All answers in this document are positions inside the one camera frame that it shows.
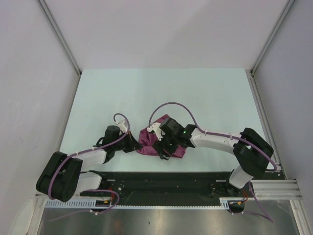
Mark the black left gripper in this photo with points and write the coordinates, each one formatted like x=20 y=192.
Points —
x=133 y=144

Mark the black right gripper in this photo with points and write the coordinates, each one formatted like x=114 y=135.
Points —
x=159 y=145

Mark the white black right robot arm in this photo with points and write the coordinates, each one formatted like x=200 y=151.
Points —
x=252 y=152

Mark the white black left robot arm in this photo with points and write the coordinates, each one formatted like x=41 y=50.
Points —
x=65 y=176

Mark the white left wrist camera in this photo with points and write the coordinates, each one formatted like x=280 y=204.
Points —
x=122 y=125

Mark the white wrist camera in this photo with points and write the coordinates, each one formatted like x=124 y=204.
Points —
x=122 y=125
x=155 y=128

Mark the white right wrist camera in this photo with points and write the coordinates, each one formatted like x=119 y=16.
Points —
x=155 y=128

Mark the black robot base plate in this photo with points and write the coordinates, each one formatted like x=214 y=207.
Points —
x=163 y=200

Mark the light blue cable duct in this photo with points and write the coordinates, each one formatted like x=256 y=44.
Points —
x=97 y=204

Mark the aluminium frame post right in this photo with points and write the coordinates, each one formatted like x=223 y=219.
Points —
x=273 y=34

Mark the aluminium frame post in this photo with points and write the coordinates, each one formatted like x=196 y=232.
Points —
x=59 y=35
x=273 y=34

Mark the aluminium frame rail front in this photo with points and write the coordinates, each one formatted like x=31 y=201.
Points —
x=266 y=189

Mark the aluminium frame post left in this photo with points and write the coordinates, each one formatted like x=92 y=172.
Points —
x=59 y=35

